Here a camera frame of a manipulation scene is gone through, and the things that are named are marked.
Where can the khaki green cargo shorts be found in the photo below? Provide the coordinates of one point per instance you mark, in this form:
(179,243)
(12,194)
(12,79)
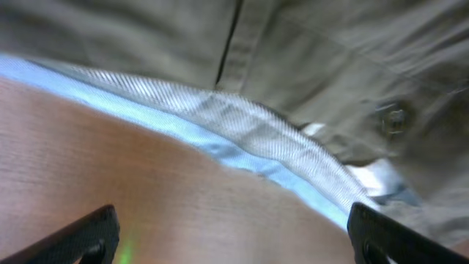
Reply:
(366,100)

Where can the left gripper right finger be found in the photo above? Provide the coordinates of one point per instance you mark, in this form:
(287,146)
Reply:
(378,239)

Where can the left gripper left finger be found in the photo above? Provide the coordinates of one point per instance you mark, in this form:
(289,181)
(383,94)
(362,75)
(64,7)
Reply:
(93,238)

